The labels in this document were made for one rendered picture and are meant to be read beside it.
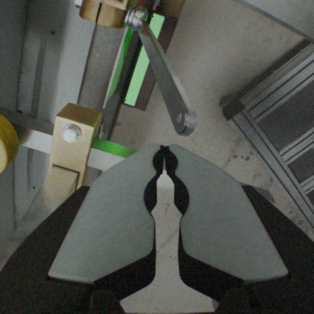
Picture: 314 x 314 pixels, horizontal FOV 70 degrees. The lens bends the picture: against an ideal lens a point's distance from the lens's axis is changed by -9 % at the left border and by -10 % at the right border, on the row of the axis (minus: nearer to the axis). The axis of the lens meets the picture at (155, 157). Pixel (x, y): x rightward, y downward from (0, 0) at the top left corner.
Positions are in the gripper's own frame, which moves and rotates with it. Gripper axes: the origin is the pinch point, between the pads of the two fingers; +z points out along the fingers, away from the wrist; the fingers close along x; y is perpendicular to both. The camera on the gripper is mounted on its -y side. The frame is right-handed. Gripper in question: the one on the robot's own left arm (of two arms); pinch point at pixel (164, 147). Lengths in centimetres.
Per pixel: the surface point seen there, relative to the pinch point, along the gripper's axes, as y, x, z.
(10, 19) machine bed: -8.5, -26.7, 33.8
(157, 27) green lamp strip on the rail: -4.7, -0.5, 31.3
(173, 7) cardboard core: -10, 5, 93
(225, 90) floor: 25, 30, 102
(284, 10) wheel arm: -7.5, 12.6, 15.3
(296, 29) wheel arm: -5.7, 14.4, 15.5
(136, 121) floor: 41, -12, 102
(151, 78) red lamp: 3.7, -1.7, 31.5
